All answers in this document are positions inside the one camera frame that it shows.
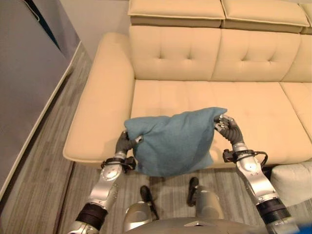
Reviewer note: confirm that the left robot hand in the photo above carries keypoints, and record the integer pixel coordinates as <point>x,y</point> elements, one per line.
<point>123,144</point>

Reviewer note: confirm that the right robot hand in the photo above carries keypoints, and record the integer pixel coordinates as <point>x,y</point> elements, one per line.
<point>231,130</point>

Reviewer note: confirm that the teal blue cushion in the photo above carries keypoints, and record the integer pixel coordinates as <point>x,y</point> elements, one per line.
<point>170,141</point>

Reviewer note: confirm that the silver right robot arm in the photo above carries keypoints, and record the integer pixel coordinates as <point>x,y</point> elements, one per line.
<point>258,185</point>

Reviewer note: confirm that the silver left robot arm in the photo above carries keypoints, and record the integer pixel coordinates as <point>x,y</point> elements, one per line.
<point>102,187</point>

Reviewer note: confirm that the cream leather sofa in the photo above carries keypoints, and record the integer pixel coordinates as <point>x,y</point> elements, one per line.
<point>195,80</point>

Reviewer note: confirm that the silver robot left leg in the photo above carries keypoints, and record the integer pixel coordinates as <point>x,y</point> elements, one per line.
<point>141,209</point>

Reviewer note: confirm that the silver robot leg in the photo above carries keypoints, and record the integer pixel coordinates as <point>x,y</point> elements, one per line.
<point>141,209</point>
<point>204,197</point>

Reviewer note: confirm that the silver robot right leg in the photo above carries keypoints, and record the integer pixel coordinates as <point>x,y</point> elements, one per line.
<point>204,197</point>

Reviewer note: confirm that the white cushion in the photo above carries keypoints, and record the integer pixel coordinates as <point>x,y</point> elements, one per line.
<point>292,182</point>

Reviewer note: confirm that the silver robot torso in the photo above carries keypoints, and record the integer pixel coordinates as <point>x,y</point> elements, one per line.
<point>197,225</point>

